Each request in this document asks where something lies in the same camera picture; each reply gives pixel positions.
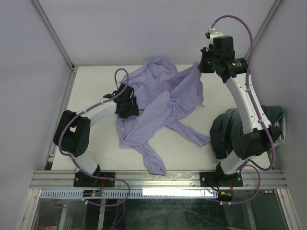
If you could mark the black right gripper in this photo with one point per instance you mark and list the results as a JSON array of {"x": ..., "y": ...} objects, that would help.
[{"x": 202, "y": 67}]

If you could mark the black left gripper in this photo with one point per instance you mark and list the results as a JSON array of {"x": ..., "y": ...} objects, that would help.
[{"x": 133, "y": 110}]

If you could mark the lilac purple jacket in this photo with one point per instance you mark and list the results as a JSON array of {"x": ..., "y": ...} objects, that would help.
[{"x": 164, "y": 96}]

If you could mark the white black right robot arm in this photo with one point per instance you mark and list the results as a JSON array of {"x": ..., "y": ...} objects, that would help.
[{"x": 259, "y": 134}]

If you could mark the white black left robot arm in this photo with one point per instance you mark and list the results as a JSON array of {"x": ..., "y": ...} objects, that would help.
[{"x": 73, "y": 131}]

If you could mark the dark green grey jacket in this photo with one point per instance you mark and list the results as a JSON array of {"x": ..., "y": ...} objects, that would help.
[{"x": 228, "y": 126}]

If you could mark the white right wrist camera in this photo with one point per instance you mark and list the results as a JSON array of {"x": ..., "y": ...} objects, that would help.
[{"x": 211, "y": 34}]

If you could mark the aluminium right frame post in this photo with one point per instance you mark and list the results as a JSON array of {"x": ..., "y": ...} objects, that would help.
[{"x": 258, "y": 15}]

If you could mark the aluminium frame post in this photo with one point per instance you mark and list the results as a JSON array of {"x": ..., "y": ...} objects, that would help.
[
  {"x": 51, "y": 31},
  {"x": 258, "y": 15}
]

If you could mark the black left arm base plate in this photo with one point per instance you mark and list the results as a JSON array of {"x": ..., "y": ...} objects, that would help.
[{"x": 85, "y": 181}]

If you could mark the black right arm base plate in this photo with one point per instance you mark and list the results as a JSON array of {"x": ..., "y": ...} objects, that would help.
[{"x": 213, "y": 179}]

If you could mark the aluminium mounting rail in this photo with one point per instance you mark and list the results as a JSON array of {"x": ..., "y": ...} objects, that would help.
[{"x": 141, "y": 179}]

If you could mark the aluminium left frame post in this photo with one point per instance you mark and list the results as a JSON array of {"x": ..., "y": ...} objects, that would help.
[{"x": 51, "y": 31}]

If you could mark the white slotted cable duct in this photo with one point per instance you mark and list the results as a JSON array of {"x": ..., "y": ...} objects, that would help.
[{"x": 146, "y": 193}]

